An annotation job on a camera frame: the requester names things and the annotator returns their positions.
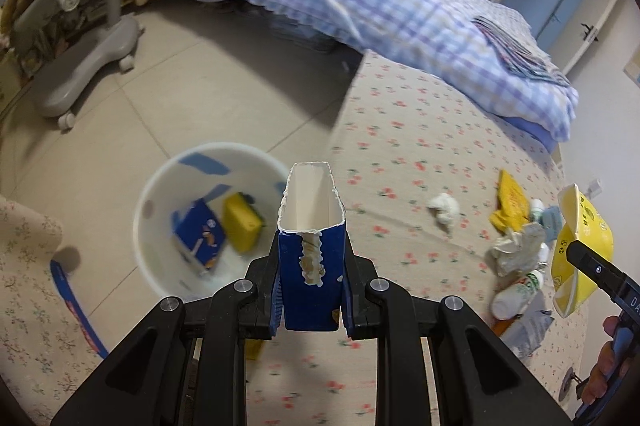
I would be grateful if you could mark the crumpled white tissue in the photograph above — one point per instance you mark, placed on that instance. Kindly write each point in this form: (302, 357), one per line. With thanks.
(444, 208)

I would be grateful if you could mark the floral beige cloth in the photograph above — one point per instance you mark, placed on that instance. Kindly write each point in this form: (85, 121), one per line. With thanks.
(30, 331)

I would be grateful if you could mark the light blue packet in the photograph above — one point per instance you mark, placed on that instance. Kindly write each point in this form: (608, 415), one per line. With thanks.
(552, 221)

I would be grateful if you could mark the cherry print bedsheet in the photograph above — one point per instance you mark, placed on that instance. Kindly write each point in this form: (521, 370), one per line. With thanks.
(400, 130)

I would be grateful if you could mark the yellow plastic packet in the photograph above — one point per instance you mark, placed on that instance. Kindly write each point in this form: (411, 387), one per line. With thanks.
(511, 201)

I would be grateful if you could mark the blue paper carton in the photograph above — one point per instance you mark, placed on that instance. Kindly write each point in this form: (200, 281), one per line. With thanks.
(310, 301)

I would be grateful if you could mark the blue snack box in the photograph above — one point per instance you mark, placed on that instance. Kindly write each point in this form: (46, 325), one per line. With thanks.
(200, 233)

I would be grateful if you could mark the white wall outlet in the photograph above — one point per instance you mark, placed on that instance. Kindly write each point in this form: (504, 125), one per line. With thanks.
(595, 188)

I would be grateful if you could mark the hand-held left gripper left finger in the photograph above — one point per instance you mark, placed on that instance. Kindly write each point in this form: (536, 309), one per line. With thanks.
(276, 306)

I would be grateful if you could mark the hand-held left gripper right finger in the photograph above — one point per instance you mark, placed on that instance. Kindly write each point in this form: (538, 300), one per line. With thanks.
(347, 306)

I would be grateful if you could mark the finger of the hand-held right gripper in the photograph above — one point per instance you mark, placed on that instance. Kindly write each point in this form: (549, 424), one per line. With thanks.
(595, 268)

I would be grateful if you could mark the grey wheeled chair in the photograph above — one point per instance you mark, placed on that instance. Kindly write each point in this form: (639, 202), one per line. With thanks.
(85, 65)

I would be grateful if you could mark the yellow sponge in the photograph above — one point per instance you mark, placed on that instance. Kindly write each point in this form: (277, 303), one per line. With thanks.
(242, 223)

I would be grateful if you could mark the white bottle green label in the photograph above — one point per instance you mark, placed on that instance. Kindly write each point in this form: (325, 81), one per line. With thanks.
(515, 296)

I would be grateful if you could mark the crumpled grey paper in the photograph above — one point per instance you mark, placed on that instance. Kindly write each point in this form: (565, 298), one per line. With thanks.
(515, 248)

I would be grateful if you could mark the person's right hand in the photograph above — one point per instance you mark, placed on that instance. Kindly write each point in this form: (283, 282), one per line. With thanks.
(600, 371)

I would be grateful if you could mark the crumpled silver white bag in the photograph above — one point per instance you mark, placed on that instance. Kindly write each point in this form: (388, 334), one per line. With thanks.
(530, 331)

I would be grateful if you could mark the blue strip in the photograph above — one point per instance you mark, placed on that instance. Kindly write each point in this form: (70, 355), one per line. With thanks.
(75, 306)

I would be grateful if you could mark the yellow paper carton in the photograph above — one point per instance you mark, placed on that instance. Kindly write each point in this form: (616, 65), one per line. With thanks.
(587, 221)

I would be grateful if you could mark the striped folded cloth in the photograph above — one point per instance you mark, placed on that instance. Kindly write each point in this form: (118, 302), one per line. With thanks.
(520, 50)

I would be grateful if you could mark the white trash bin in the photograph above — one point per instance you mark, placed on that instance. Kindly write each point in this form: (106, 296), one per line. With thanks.
(160, 186)

